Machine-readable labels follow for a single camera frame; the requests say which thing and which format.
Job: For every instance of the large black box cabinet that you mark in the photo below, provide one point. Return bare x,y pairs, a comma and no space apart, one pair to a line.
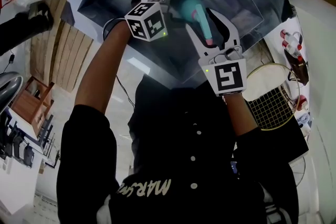
286,144

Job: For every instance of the black power adapter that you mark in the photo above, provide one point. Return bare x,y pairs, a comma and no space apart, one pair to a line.
11,58

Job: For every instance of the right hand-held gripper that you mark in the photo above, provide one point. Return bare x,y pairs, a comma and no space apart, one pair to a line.
225,76

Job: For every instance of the dark brown bag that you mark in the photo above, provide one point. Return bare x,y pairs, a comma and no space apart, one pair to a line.
298,68

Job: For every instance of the white round seat cushion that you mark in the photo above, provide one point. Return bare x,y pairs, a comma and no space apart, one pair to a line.
265,84

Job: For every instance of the person's right forearm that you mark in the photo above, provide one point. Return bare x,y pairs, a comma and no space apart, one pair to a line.
240,115

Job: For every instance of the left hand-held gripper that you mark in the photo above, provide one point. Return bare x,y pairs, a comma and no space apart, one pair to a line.
145,21

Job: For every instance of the wooden stool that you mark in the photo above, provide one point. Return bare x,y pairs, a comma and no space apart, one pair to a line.
29,105

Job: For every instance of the black handheld device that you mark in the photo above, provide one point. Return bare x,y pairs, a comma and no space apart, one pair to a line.
291,11

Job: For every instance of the wooden slatted platform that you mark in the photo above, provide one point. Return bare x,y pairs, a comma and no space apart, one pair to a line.
68,60

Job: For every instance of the red round container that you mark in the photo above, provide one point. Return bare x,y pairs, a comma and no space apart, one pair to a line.
302,102

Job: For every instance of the black metal rack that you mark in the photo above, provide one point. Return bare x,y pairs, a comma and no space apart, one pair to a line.
15,144

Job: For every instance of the grey chair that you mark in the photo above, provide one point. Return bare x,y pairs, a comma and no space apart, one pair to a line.
10,89

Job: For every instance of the person's black shirt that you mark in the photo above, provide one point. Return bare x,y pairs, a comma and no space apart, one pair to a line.
170,152

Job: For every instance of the person's left forearm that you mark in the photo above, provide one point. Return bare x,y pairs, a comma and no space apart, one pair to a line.
102,68

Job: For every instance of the teal spray bottle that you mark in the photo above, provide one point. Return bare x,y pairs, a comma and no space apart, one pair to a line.
186,9

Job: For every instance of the pink teal spray nozzle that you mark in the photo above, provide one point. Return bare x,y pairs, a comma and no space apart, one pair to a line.
204,26

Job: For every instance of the white low shelf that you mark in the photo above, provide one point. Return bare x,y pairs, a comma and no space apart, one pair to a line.
273,42

